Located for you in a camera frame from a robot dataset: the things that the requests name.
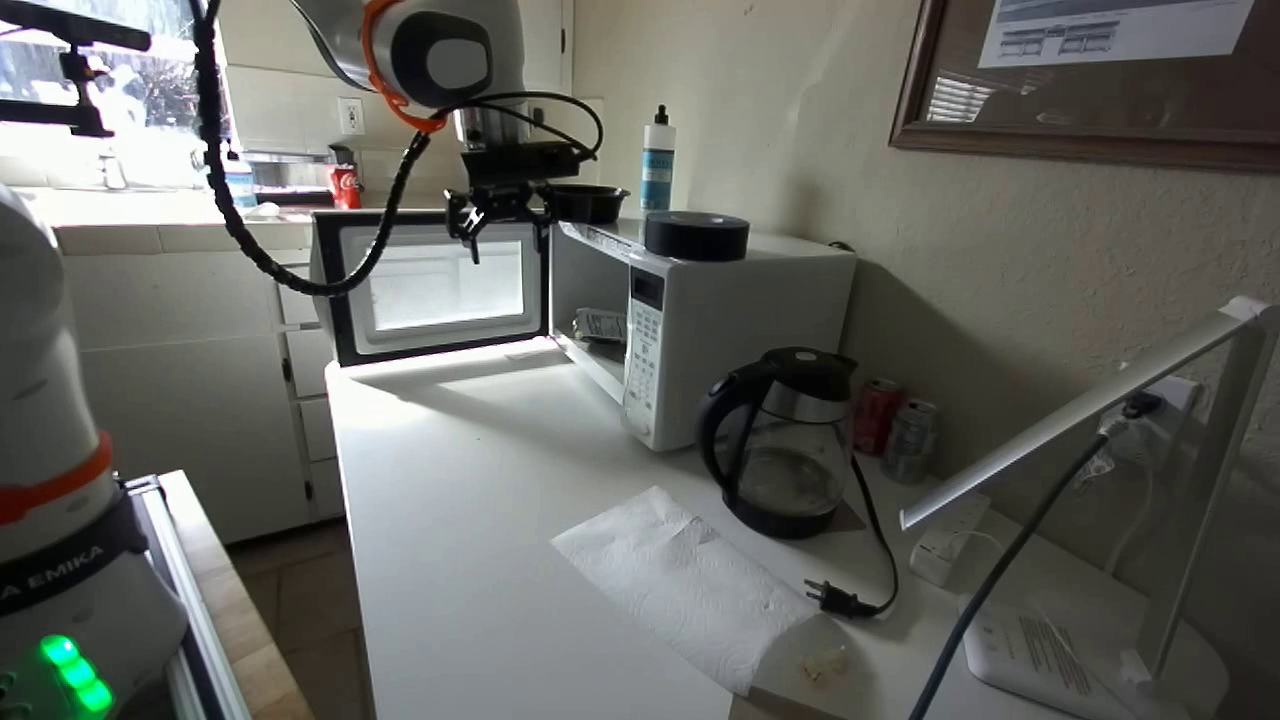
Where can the white bottle blue label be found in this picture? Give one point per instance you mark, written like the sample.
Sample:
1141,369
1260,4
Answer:
658,167

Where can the wood framed picture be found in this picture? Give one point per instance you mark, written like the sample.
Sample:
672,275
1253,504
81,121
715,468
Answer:
1065,114

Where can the white microwave oven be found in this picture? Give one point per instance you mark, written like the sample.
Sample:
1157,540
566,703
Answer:
745,323

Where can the white wall outlet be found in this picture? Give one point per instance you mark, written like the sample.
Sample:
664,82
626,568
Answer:
1173,397

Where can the red fire extinguisher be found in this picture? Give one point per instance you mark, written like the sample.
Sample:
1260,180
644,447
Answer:
347,180

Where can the silver soda can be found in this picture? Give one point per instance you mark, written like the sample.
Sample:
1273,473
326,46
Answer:
912,443

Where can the black plastic bowl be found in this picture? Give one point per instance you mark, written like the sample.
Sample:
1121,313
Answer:
583,201

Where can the white desk lamp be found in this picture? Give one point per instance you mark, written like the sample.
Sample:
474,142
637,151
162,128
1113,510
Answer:
1065,427

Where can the black electric kettle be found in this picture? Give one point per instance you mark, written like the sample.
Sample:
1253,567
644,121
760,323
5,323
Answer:
781,453

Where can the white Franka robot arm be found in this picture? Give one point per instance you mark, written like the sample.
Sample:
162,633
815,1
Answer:
55,401

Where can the white microwave door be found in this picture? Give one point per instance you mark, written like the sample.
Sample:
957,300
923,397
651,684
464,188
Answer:
432,284

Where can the white wall cabinet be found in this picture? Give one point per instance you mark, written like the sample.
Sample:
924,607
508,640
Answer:
545,46

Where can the red soda can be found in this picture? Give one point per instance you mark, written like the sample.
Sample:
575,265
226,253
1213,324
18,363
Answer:
876,419

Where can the white cabinet drawers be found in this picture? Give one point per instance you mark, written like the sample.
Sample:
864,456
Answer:
187,374

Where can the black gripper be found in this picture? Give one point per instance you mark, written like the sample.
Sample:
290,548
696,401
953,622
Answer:
523,167

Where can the wooden robot bench with rail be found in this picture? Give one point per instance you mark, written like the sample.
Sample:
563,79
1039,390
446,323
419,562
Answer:
226,600

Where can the black tape roll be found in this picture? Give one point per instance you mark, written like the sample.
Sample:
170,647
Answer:
696,236

